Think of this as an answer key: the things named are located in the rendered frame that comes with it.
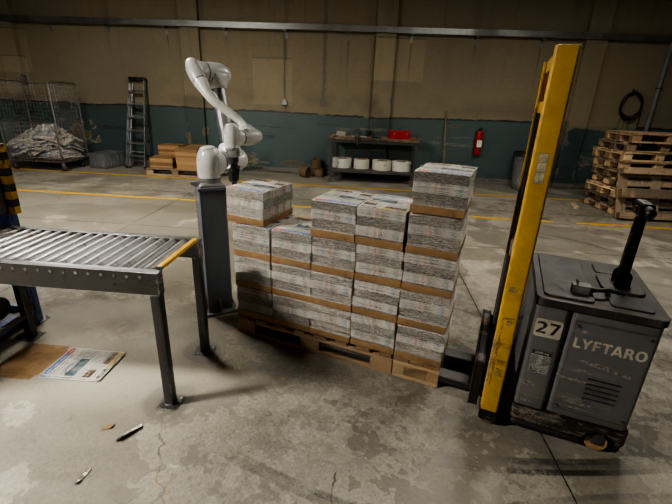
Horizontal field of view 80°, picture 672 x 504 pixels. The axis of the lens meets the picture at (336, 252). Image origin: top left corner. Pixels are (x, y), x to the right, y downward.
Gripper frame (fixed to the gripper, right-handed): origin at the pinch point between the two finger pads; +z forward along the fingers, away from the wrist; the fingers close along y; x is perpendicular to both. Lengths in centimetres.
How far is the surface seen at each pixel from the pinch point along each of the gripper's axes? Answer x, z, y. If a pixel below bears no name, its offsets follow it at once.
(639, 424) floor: -263, 103, 0
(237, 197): -14.8, 2.4, -17.4
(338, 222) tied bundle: -86, 8, -18
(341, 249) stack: -88, 25, -18
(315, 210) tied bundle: -71, 3, -18
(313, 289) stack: -70, 55, -18
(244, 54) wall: 365, -137, 549
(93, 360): 49, 101, -88
